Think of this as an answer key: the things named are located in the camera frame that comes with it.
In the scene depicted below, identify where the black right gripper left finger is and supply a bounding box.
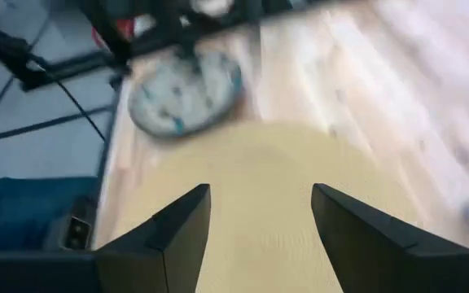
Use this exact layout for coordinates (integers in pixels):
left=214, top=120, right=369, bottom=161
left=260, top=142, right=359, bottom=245
left=94, top=183, right=212, bottom=293

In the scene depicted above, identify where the black floor stand base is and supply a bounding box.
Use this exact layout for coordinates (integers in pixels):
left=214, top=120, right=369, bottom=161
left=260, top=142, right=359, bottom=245
left=0, top=20, right=48, bottom=91

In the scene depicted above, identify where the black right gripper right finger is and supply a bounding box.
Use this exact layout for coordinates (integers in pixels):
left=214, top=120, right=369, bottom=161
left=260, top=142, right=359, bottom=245
left=310, top=182, right=469, bottom=293

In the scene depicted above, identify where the red object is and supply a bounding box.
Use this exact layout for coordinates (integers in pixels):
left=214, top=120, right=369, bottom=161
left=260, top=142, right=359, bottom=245
left=91, top=18, right=136, bottom=48

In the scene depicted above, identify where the patterned ceramic plate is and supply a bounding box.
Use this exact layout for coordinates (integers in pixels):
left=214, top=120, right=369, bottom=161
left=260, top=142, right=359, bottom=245
left=127, top=47, right=243, bottom=138

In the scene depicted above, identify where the black table-level camera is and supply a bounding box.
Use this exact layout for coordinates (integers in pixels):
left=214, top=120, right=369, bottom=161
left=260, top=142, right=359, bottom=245
left=42, top=195, right=94, bottom=251

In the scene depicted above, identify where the round woven straw placemat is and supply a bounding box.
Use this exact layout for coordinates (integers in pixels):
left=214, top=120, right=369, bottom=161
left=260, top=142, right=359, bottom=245
left=95, top=121, right=427, bottom=293

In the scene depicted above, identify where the dark blue object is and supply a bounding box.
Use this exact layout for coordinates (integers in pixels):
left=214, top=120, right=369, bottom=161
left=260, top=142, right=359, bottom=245
left=0, top=176, right=99, bottom=252

